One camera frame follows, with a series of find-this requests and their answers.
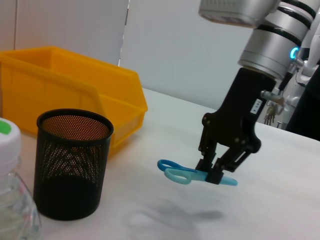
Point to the clear water bottle green label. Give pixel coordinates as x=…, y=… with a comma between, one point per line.
x=10, y=200

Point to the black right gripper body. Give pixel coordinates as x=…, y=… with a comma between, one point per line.
x=245, y=105

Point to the white background robot frame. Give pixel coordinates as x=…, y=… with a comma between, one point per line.
x=312, y=50

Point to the black background panel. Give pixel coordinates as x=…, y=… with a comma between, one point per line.
x=307, y=112

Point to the blue plastic scissors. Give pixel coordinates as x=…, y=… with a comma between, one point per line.
x=197, y=175

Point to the right wrist camera housing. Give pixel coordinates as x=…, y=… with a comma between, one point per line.
x=232, y=10

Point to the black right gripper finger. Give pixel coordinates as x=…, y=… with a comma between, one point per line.
x=207, y=150
x=235, y=157

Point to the black mesh cup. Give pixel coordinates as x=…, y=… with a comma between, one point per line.
x=72, y=195

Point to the yellow plastic bin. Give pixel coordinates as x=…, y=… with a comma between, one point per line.
x=62, y=75

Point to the small tan robotic hand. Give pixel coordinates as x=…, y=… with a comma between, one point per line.
x=271, y=113

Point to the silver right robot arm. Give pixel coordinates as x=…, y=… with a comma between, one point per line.
x=272, y=50

